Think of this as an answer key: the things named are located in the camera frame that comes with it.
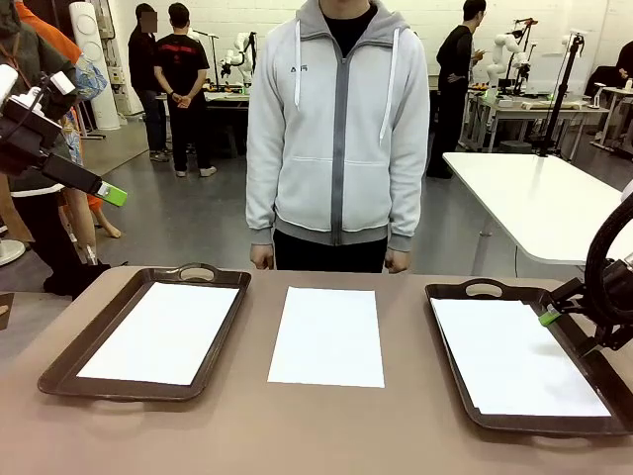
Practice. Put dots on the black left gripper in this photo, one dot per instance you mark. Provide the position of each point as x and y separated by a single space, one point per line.
29 143

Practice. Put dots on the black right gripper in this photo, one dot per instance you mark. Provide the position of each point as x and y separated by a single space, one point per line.
622 292

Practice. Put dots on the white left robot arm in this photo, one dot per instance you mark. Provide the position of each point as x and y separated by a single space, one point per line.
6 81

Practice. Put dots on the grey-sleeved left forearm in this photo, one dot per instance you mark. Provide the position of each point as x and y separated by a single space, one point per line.
410 198

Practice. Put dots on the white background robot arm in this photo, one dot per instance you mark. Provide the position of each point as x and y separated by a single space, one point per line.
509 54
240 54

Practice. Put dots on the grey-sleeved right forearm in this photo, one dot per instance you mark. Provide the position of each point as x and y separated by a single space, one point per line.
259 198

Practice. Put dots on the person's right hand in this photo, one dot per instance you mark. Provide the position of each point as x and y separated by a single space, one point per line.
262 257

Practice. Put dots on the person's left hand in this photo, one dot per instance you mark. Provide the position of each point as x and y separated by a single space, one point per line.
398 259

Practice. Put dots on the bare mannequin leg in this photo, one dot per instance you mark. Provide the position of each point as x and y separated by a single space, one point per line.
79 218

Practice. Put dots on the white round fan base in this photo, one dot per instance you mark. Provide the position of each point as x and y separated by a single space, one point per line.
10 252

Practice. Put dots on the white wrist-mounted box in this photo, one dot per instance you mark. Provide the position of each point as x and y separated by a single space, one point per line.
62 84

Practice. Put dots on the white tower air conditioner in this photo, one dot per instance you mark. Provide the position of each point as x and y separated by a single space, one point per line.
94 74

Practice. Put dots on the blue patterned cloth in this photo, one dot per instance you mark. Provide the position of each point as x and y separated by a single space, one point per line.
91 74

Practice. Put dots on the large white table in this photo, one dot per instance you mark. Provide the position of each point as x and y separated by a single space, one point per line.
534 198

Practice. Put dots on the person in black top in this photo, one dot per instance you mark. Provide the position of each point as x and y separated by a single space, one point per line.
143 59

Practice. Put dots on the grey workbench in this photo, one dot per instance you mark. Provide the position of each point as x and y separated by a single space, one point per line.
227 99

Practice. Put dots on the man in red-print black t-shirt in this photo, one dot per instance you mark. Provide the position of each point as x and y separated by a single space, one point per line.
180 59

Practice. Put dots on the brown cardboard piece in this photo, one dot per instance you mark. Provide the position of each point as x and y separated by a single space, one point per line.
6 309

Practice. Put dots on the grey white zip hoodie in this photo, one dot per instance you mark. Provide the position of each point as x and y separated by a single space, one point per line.
316 148

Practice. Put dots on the white desk grey legs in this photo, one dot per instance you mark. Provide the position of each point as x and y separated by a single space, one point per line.
534 106

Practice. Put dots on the black tripod pole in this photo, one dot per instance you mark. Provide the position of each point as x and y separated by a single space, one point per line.
560 99

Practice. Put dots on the black trousers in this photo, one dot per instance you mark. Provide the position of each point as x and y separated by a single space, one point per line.
331 257

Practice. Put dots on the person in black long sleeves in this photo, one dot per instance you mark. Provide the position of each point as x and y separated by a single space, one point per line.
455 74

